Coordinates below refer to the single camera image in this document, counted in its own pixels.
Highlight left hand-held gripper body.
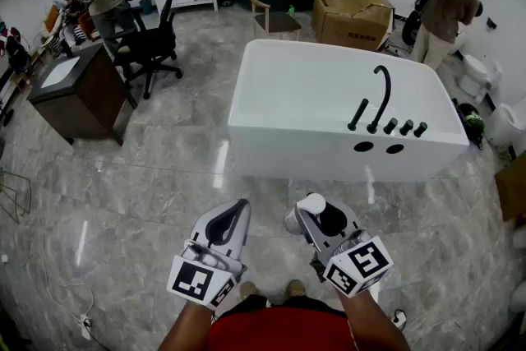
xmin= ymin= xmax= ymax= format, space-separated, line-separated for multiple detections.
xmin=166 ymin=238 xmax=249 ymax=311

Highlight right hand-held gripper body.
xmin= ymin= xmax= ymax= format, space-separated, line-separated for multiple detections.
xmin=310 ymin=229 xmax=394 ymax=298

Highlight white rectangular bathtub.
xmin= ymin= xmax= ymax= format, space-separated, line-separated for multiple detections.
xmin=228 ymin=39 xmax=470 ymax=183

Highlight person's left forearm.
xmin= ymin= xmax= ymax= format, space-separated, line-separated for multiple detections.
xmin=158 ymin=299 xmax=217 ymax=351

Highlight person's right forearm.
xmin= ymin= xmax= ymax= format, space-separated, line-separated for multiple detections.
xmin=335 ymin=290 xmax=412 ymax=351

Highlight person's left tan shoe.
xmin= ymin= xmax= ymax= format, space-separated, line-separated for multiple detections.
xmin=239 ymin=281 xmax=260 ymax=301

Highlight person's tan shoe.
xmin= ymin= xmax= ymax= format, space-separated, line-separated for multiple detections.
xmin=239 ymin=281 xmax=260 ymax=301
xmin=286 ymin=279 xmax=307 ymax=299

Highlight person's right tan shoe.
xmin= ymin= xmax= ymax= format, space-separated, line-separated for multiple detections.
xmin=286 ymin=279 xmax=307 ymax=299

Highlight person's black trousers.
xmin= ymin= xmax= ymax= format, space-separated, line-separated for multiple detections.
xmin=214 ymin=293 xmax=347 ymax=320

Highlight person's red shirt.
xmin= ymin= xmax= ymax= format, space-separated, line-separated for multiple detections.
xmin=207 ymin=306 xmax=358 ymax=351

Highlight black helmet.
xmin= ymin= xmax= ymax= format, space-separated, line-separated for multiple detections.
xmin=451 ymin=97 xmax=487 ymax=151

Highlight brown wooden cabinet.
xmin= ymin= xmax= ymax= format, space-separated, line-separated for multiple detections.
xmin=494 ymin=159 xmax=526 ymax=224

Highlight dark wooden sink cabinet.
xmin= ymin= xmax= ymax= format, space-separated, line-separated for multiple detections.
xmin=26 ymin=43 xmax=139 ymax=147

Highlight white toilet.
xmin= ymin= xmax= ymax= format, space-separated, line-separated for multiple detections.
xmin=484 ymin=101 xmax=526 ymax=150
xmin=456 ymin=53 xmax=504 ymax=104

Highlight black office chair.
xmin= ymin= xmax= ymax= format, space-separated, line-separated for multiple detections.
xmin=113 ymin=0 xmax=184 ymax=101

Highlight large cardboard box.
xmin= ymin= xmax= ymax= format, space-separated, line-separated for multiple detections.
xmin=311 ymin=0 xmax=396 ymax=53

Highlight white countertop basin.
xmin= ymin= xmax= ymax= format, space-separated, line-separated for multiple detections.
xmin=40 ymin=56 xmax=81 ymax=90

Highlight wooden chair with dark seat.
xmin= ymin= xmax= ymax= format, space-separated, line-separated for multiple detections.
xmin=249 ymin=0 xmax=303 ymax=42

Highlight black hand shower handle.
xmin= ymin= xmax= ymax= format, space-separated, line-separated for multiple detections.
xmin=347 ymin=98 xmax=370 ymax=132

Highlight white floor cable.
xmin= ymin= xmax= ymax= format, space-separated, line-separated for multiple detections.
xmin=22 ymin=232 xmax=96 ymax=326

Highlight metal wire rack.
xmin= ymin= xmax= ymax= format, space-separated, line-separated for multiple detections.
xmin=0 ymin=167 xmax=33 ymax=225

